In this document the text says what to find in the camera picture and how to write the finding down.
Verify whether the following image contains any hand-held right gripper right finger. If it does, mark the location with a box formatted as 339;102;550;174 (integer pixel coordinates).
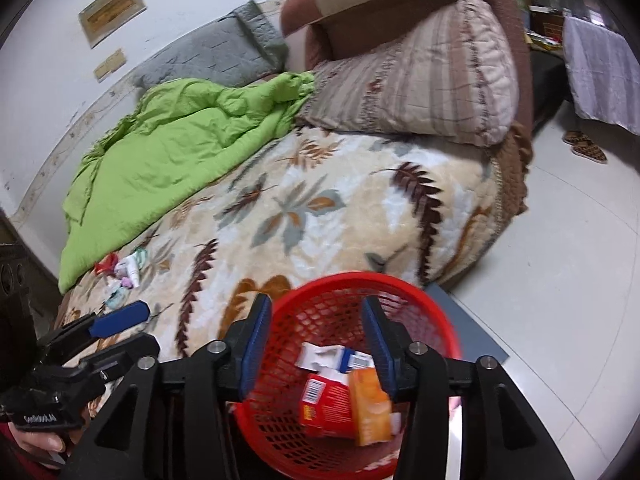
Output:
361;296;576;480

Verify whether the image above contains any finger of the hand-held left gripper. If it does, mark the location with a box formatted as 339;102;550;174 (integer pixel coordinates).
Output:
86;332;161;377
44;299;152;357

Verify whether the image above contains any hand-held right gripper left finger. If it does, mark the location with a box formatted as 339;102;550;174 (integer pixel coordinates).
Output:
57;292;274;480

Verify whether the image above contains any red foil wrapper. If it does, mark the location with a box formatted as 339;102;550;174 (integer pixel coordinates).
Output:
94;253;122;277

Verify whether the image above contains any white barcode cardboard box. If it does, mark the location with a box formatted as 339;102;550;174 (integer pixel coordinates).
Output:
298;342;377;374

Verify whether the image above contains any orange cardboard box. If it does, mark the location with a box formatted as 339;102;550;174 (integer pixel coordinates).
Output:
347;366;394;447

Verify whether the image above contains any red mesh basket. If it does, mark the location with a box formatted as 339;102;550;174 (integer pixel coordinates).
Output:
232;271;462;480

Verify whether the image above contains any torn red cardboard box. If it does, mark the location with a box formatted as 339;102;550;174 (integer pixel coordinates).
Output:
299;372;360;439

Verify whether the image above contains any person's left hand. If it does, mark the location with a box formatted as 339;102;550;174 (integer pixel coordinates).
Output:
15;427;71;463

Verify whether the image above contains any crumpled white packet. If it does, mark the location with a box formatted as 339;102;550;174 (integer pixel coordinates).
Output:
103;287;129;311

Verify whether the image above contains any grey floor mat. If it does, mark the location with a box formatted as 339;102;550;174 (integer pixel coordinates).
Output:
426;281;511;367

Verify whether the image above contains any leaf-printed blanket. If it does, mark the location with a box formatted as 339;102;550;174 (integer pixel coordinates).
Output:
52;125;502;362

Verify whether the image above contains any green quilt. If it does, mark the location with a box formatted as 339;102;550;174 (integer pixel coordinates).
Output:
57;71;317;295

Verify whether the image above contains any brown fringed bed cover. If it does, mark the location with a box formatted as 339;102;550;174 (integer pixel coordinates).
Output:
481;121;533;234

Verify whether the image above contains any striped beige pillow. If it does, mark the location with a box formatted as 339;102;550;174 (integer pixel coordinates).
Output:
295;0;522;149

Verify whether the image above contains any grey quilted pillow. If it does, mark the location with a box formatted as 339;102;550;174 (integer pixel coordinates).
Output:
130;0;290;92

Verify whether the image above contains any black low table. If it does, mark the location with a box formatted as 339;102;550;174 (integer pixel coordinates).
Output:
529;51;577;133

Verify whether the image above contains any white hanging cloth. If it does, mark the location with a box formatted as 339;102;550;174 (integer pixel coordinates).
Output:
562;15;640;137

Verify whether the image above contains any beige double light switch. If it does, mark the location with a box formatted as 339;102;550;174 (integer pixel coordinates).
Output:
93;48;126;84

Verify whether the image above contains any framed wall picture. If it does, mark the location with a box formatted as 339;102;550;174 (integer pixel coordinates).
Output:
78;0;149;50

